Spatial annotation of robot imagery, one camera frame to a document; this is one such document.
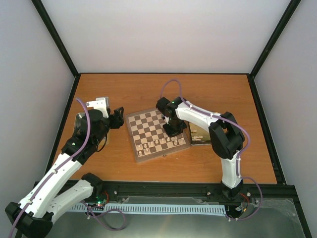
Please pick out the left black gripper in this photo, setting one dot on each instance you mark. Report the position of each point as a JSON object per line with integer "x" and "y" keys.
{"x": 119, "y": 119}

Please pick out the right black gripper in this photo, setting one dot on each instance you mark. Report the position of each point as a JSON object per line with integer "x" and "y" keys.
{"x": 183, "y": 126}

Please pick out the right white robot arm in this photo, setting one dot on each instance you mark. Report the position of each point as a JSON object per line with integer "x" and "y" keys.
{"x": 226, "y": 137}

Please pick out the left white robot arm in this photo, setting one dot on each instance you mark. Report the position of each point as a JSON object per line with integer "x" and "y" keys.
{"x": 35, "y": 214}

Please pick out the wooden chess board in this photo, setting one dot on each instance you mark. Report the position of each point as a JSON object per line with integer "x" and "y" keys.
{"x": 146, "y": 126}

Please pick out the white chess pieces pile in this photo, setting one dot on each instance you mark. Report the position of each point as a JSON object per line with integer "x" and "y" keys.
{"x": 197, "y": 134}

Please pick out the left controller board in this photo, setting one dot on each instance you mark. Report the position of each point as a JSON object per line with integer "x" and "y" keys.
{"x": 101, "y": 202}

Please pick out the silver metal tin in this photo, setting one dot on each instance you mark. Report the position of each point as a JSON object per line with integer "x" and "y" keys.
{"x": 77, "y": 125}

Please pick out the gold metal tin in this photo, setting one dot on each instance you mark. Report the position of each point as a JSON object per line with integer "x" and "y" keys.
{"x": 206, "y": 141}

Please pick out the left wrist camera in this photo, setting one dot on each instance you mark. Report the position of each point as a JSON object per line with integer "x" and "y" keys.
{"x": 101, "y": 104}

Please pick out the light blue cable duct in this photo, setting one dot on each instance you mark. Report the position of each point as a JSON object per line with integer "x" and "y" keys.
{"x": 164, "y": 209}

